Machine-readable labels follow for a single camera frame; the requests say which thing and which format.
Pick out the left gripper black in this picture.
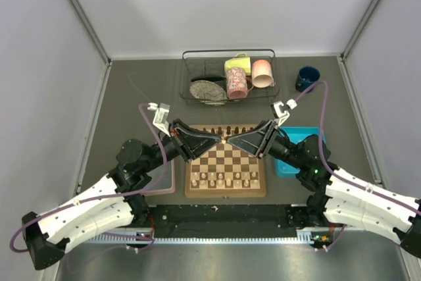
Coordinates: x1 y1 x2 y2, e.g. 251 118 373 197
143 118 222 173

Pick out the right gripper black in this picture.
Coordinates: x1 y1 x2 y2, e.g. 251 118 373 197
226 120 305 170

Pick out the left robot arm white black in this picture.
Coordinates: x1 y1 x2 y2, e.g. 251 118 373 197
22 119 222 270

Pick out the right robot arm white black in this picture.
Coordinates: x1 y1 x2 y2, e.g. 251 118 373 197
226 121 420 257

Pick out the wooden chess board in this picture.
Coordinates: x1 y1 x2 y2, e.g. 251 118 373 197
185 143 266 198

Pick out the blue plastic tray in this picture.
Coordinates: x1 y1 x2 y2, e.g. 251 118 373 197
272 127 331 178

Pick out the metal tray pink rim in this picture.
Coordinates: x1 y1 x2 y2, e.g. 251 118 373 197
141 161 176 196

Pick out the speckled ceramic plate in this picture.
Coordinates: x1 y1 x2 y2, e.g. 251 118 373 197
189 80 228 106

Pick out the pink patterned mug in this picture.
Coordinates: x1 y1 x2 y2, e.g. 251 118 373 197
226 68 254 100

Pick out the pink white mug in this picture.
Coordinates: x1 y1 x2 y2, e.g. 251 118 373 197
251 59 274 88

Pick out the yellow mug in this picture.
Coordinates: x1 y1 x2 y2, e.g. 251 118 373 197
224 52 251 76

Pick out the dark blue mug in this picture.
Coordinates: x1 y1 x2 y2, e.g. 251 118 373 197
295 66 320 92

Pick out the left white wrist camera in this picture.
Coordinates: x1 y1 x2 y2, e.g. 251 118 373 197
147 103 170 136

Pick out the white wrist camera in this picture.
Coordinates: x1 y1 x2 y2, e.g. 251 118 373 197
147 103 170 136
271 99 297 126

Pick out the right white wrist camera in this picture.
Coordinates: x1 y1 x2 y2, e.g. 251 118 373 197
271 99 297 126

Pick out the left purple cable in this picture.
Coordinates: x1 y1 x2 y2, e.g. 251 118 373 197
9 103 169 254

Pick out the black wire dish rack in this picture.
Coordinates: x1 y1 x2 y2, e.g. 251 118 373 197
179 49 280 106

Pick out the aluminium front rail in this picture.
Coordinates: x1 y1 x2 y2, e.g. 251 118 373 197
52 204 412 245

